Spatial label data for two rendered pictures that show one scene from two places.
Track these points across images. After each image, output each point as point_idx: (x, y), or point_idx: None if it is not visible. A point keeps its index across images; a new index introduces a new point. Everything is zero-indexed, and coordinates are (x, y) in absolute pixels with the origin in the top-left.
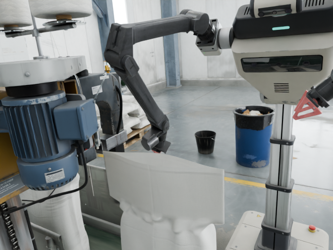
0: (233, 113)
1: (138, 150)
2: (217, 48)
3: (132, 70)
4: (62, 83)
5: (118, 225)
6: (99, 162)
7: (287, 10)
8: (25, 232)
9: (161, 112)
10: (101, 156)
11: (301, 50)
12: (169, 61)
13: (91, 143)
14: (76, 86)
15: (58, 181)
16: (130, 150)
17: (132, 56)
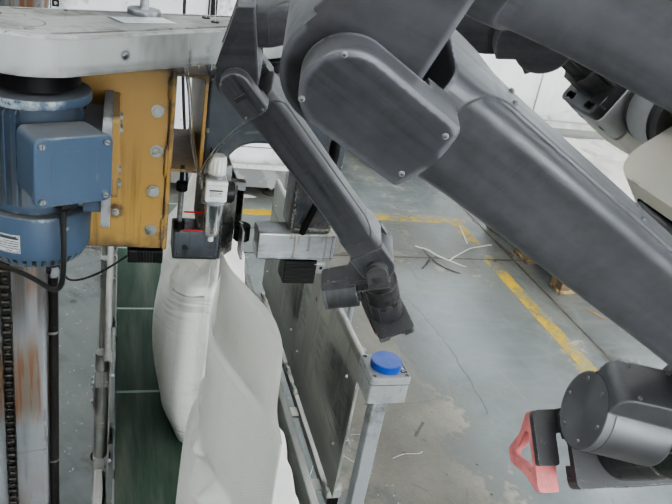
0: None
1: (607, 318)
2: (619, 134)
3: (242, 105)
4: (174, 75)
5: (295, 436)
6: (482, 291)
7: None
8: (36, 313)
9: (367, 237)
10: (501, 280)
11: None
12: None
13: (104, 220)
14: (207, 92)
15: (7, 253)
16: (584, 306)
17: (241, 75)
